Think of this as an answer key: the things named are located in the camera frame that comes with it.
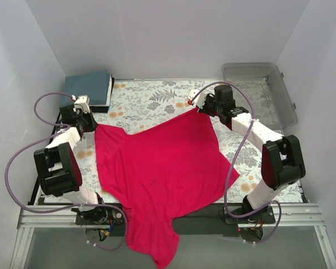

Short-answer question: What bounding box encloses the clear plastic bin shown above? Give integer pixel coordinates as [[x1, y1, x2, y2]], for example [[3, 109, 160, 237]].
[[222, 62, 297, 132]]

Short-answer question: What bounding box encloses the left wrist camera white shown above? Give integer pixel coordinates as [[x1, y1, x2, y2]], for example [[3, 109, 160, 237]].
[[73, 95, 91, 114]]

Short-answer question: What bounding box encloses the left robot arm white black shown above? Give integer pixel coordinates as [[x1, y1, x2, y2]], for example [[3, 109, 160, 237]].
[[34, 103, 108, 224]]

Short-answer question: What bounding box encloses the aluminium frame rail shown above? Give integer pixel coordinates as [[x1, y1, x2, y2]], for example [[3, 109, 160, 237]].
[[11, 203, 336, 268]]

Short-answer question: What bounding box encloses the red t-shirt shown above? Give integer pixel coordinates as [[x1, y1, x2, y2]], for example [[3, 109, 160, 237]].
[[95, 109, 239, 268]]

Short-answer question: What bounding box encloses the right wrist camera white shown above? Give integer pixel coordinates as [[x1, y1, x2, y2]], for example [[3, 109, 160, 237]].
[[188, 90, 207, 109]]

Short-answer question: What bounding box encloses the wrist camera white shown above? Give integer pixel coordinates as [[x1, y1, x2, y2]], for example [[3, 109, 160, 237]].
[[73, 95, 91, 114], [188, 90, 207, 109]]

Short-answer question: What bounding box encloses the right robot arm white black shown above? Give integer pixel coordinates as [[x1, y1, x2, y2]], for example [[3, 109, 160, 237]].
[[189, 81, 306, 223]]

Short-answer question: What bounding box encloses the floral patterned table mat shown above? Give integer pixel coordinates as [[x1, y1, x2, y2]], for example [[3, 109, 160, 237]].
[[44, 80, 302, 205]]

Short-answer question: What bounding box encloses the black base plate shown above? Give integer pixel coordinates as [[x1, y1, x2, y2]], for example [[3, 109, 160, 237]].
[[75, 203, 276, 240]]

